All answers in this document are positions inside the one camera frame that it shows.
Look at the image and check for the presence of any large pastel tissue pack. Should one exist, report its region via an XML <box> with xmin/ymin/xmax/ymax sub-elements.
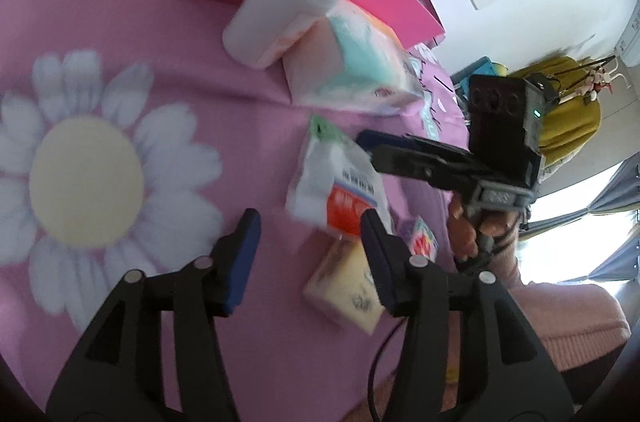
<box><xmin>281</xmin><ymin>0</ymin><xmax>425</xmax><ymax>117</ymax></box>

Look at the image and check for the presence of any white packet red label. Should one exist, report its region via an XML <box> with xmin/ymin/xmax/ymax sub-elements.
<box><xmin>284</xmin><ymin>113</ymin><xmax>395</xmax><ymax>242</ymax></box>

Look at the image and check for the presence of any blue plastic basket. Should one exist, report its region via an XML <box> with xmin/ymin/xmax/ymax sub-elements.
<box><xmin>450</xmin><ymin>56</ymin><xmax>510</xmax><ymax>79</ymax></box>

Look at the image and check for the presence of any pink tissue pack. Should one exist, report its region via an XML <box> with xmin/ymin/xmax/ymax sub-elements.
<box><xmin>396</xmin><ymin>216</ymin><xmax>440</xmax><ymax>262</ymax></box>

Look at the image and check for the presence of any person's right hand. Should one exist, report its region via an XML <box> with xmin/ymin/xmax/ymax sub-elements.
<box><xmin>446</xmin><ymin>192</ymin><xmax>517</xmax><ymax>273</ymax></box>

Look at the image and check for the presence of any yellow garment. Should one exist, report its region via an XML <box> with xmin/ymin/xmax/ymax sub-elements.
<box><xmin>509</xmin><ymin>56</ymin><xmax>602</xmax><ymax>160</ymax></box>

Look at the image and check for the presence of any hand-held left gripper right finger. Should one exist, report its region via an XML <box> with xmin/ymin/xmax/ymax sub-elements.
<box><xmin>360</xmin><ymin>208</ymin><xmax>576</xmax><ymax>422</ymax></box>

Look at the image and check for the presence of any small hanging plush doll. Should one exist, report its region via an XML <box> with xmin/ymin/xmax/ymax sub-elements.
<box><xmin>574</xmin><ymin>62</ymin><xmax>627</xmax><ymax>104</ymax></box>

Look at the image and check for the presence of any person's right forearm pink sleeve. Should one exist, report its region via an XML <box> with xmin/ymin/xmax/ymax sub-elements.
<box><xmin>452</xmin><ymin>222</ymin><xmax>632</xmax><ymax>375</ymax></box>

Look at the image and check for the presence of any yellow tissue pack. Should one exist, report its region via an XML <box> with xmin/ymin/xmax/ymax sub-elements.
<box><xmin>302</xmin><ymin>236</ymin><xmax>387</xmax><ymax>337</ymax></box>

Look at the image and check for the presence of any grey curtain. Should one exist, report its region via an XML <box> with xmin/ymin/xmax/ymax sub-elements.
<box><xmin>582</xmin><ymin>151</ymin><xmax>640</xmax><ymax>284</ymax></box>

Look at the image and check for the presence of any black cable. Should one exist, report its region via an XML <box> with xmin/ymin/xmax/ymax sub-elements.
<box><xmin>366</xmin><ymin>316</ymin><xmax>407</xmax><ymax>422</ymax></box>

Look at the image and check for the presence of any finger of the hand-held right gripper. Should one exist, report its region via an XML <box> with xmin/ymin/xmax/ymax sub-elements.
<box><xmin>356</xmin><ymin>129</ymin><xmax>472</xmax><ymax>164</ymax></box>
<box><xmin>371</xmin><ymin>143</ymin><xmax>488</xmax><ymax>191</ymax></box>

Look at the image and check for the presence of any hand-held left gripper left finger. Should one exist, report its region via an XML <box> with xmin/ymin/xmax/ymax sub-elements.
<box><xmin>47</xmin><ymin>208</ymin><xmax>263</xmax><ymax>422</ymax></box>

